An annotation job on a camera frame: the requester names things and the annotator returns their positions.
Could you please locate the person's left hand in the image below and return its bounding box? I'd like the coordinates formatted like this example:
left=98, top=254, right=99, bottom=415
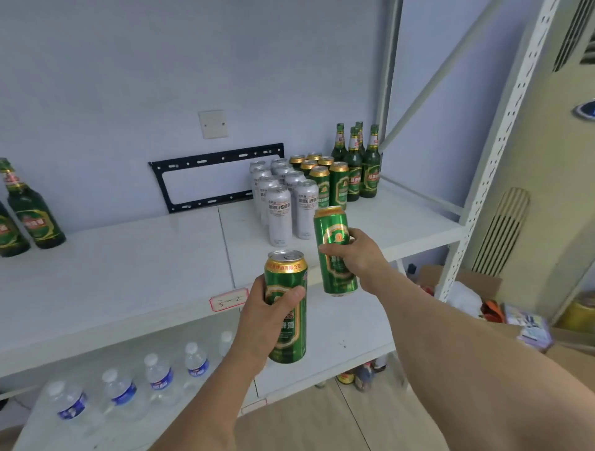
left=231, top=274, right=307, bottom=370

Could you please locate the person's right hand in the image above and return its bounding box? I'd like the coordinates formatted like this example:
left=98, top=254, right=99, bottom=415
left=318, top=227, right=394, bottom=294

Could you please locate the white metal shelf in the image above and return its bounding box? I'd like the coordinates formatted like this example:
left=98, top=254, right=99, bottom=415
left=0, top=0, right=563, bottom=451

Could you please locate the person's right forearm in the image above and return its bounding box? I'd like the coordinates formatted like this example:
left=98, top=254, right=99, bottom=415
left=360, top=267, right=595, bottom=451

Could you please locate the person's left forearm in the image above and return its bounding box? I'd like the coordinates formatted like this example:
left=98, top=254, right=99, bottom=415
left=148, top=348, right=263, bottom=451

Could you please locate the white plastic bag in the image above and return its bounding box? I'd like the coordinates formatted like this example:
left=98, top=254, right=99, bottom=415
left=446, top=281, right=484, bottom=319

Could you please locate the open brown cardboard box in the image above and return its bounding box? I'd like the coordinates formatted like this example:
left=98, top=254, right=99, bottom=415
left=416, top=265, right=505, bottom=322

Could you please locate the stack of colourful magazines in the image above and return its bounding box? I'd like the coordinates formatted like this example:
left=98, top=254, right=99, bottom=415
left=504, top=302, right=554, bottom=352

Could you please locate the beige air conditioner unit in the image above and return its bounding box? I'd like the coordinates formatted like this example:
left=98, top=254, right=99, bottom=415
left=460, top=0, right=595, bottom=326

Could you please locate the cardboard box black print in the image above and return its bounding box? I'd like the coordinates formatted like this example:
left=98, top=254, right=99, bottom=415
left=546, top=325, right=595, bottom=391

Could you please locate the black metal wall bracket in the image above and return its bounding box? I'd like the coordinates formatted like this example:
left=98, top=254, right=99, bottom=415
left=148, top=142, right=285, bottom=214

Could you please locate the white blank wall plate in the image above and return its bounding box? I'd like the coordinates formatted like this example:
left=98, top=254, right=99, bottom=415
left=198, top=109, right=229, bottom=140

